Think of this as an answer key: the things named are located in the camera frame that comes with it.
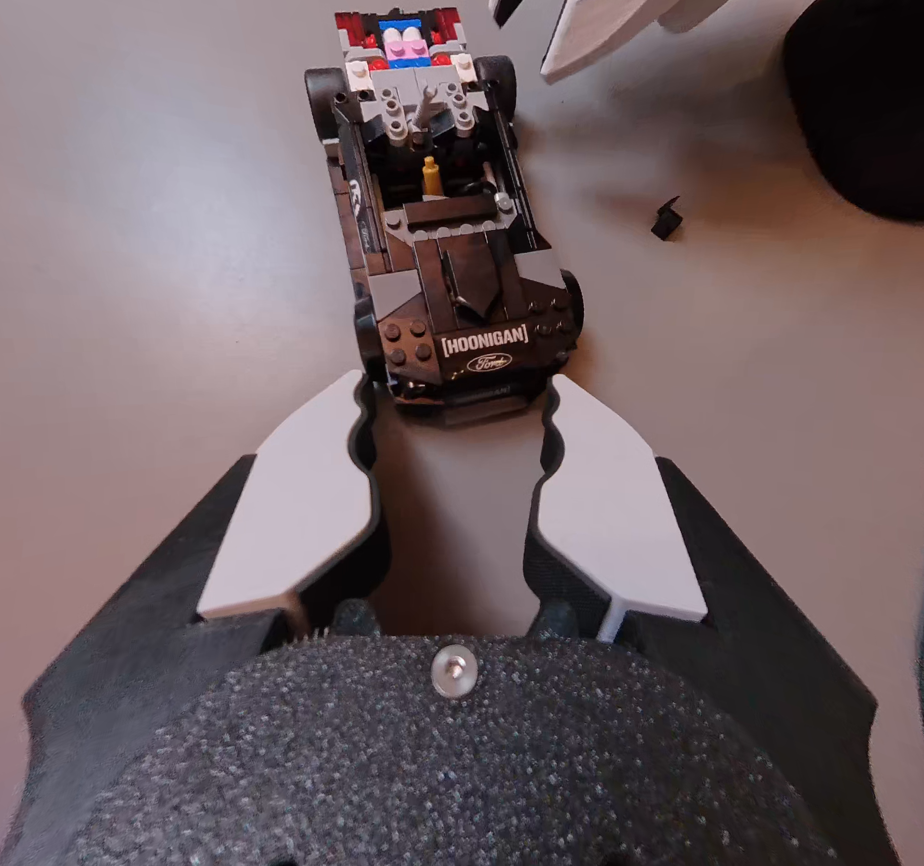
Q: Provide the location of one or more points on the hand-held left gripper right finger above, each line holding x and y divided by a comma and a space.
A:
621, 520

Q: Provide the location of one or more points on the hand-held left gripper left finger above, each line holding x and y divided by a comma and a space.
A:
289, 520

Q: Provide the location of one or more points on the small dark lego piece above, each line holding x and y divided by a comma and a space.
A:
664, 217

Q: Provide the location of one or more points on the black lego car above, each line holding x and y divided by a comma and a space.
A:
433, 231

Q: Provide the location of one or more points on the black textured pad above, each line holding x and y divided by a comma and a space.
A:
866, 94

